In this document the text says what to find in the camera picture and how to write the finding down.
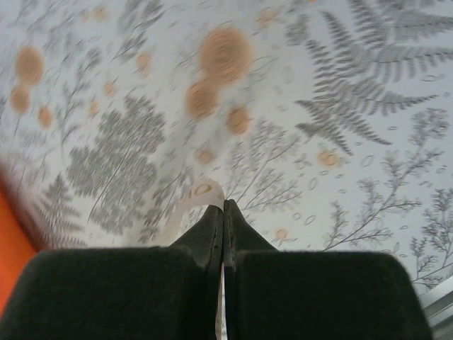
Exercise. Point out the cream printed ribbon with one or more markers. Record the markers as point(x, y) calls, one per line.
point(203, 189)

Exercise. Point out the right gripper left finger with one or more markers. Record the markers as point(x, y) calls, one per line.
point(106, 294)

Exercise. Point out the floral patterned tablecloth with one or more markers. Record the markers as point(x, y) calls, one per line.
point(283, 159)

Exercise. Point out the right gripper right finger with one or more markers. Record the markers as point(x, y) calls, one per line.
point(318, 297)

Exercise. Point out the orange wrapping paper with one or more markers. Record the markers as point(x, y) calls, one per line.
point(10, 230)

